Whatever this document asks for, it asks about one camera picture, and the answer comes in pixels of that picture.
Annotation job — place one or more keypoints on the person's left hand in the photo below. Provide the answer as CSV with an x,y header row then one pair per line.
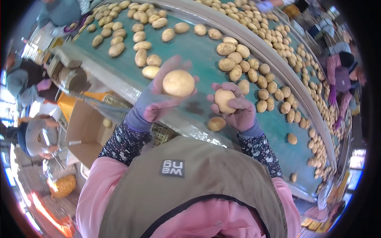
x,y
151,102

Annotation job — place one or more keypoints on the person's right hand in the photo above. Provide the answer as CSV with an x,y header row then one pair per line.
x,y
244,116

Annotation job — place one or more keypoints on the person's left fingers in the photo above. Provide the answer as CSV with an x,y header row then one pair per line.
x,y
166,67

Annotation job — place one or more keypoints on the person's right index finger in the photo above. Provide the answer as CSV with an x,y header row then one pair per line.
x,y
226,86

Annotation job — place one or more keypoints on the person's right middle finger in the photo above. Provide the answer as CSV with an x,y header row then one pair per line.
x,y
211,98

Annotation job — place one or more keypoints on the person's right thumb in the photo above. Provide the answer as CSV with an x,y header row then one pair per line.
x,y
241,103

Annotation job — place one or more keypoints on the person's right ring finger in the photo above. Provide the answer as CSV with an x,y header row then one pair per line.
x,y
214,109

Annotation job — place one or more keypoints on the oval yellow potato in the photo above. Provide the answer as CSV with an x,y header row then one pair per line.
x,y
223,99

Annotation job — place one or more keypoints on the large round potato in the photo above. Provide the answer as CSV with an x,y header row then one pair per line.
x,y
178,83

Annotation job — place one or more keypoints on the wide green conveyor belt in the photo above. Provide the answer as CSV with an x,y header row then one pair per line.
x,y
193,50

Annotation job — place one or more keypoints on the spread of loose potatoes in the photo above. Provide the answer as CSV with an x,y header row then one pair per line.
x,y
226,49

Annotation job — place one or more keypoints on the yellow plastic crate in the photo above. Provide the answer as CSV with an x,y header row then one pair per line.
x,y
162,133

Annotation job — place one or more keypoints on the narrow conveyor belt with potatoes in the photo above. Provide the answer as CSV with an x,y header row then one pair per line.
x,y
309,78

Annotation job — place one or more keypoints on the small pale potato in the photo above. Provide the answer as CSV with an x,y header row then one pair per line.
x,y
107,123

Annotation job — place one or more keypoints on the person's body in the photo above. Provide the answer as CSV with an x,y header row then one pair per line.
x,y
184,193

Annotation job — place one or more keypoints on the open cardboard box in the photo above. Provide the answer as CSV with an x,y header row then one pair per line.
x,y
86,126

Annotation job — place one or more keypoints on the yellow plastic chute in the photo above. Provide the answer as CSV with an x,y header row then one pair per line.
x,y
66,104

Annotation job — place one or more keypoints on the orange mesh sack of potatoes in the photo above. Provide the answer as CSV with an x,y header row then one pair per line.
x,y
63,186

